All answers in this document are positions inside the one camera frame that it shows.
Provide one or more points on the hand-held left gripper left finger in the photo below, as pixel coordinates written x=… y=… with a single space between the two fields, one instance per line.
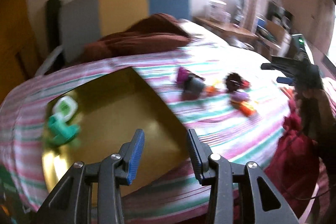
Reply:
x=136 y=158

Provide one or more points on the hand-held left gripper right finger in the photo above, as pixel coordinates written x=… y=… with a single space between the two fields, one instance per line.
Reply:
x=197 y=161

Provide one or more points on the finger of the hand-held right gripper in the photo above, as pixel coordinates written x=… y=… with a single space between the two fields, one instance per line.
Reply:
x=285 y=80
x=281 y=64

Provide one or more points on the gold metal tray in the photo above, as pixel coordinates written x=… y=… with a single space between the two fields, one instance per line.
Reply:
x=118 y=113

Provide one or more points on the purple oval toy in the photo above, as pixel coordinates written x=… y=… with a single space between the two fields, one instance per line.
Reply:
x=240 y=96

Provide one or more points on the orange block with holes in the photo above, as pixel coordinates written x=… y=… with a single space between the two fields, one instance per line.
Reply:
x=245 y=108

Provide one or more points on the dark brown toy figure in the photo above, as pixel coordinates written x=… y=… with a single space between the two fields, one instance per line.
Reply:
x=235 y=82

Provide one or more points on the grey plastic cup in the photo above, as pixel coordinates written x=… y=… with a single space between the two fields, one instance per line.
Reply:
x=194 y=87

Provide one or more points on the teal plastic toy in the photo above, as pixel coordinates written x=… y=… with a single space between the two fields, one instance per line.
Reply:
x=60 y=129

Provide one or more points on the magenta plastic toy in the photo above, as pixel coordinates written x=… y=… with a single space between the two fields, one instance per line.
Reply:
x=183 y=75

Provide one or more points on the white and green container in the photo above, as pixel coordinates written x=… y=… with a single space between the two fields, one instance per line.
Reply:
x=64 y=107

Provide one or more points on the person's right hand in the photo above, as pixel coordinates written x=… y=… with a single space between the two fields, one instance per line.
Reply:
x=319 y=106

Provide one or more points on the cluttered shelf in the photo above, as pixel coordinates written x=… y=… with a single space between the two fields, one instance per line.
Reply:
x=278 y=19

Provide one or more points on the wooden side desk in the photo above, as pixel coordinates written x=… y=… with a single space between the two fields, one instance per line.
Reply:
x=225 y=28

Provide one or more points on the small orange toy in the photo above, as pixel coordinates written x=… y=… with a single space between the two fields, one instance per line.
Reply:
x=210 y=89

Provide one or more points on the white box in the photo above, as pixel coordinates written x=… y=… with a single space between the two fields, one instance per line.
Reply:
x=218 y=8

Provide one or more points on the brown pillow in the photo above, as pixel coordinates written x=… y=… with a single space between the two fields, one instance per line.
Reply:
x=147 y=37

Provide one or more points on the glass side table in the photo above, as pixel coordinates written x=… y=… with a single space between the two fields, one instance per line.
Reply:
x=10 y=192

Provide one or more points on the grey yellow blue headboard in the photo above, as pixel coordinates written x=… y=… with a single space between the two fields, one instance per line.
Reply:
x=123 y=6

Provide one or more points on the black rolled mat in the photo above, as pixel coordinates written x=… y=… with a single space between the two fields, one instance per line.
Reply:
x=53 y=19

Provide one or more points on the wooden wardrobe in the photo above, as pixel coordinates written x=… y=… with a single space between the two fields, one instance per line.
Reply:
x=15 y=29

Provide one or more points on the white bed rail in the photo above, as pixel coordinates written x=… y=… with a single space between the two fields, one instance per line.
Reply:
x=48 y=60

